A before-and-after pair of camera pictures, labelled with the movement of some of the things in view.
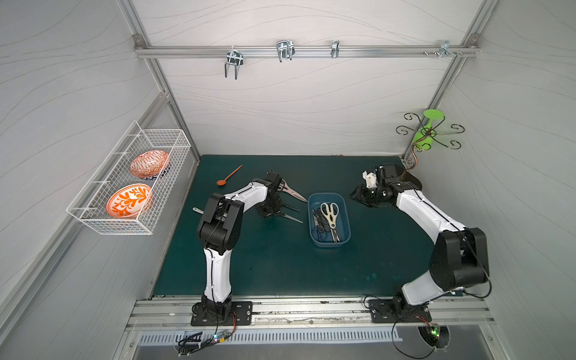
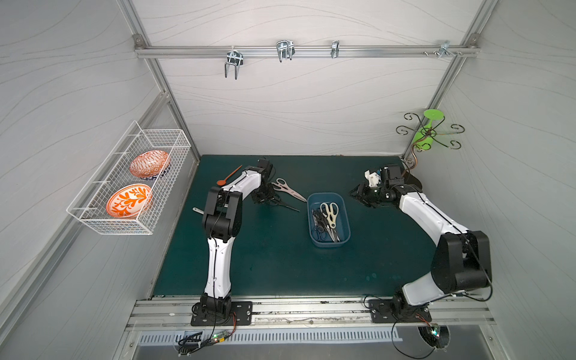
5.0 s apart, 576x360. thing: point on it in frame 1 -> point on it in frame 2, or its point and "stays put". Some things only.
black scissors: x=290 y=217 -> x=325 y=225
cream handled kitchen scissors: x=331 y=212 stays put
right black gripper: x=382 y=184 stays put
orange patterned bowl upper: x=149 y=164 stays put
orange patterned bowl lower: x=128 y=200 stays put
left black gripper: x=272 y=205 -> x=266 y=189
